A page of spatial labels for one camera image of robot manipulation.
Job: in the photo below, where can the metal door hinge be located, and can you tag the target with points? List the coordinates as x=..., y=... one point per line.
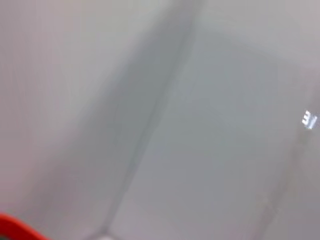
x=309, y=120

